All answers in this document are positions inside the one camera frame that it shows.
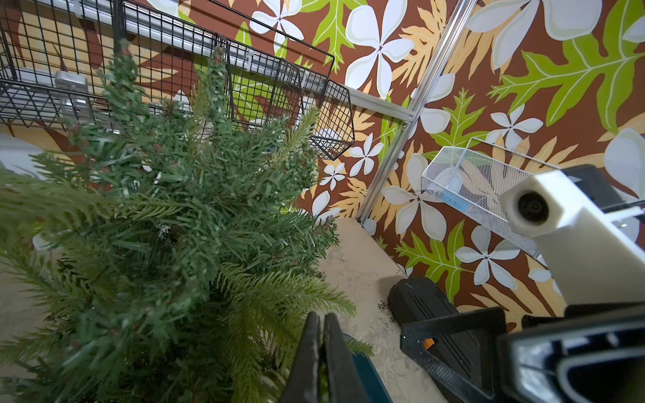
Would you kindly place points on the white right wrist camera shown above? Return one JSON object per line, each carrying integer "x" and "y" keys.
{"x": 591, "y": 260}

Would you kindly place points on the teal plastic tray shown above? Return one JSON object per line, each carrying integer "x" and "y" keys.
{"x": 372, "y": 382}

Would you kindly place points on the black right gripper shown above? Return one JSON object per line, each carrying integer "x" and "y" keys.
{"x": 589, "y": 357}

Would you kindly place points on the white mesh basket right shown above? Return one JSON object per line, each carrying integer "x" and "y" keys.
{"x": 471, "y": 179}

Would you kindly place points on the black wire basket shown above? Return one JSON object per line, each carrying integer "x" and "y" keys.
{"x": 53, "y": 54}

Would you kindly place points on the small green christmas tree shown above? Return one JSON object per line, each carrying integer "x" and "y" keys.
{"x": 167, "y": 251}

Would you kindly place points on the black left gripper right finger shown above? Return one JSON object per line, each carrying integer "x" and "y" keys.
{"x": 344, "y": 383}

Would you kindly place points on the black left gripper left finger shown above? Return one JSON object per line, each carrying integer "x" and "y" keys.
{"x": 303, "y": 382}

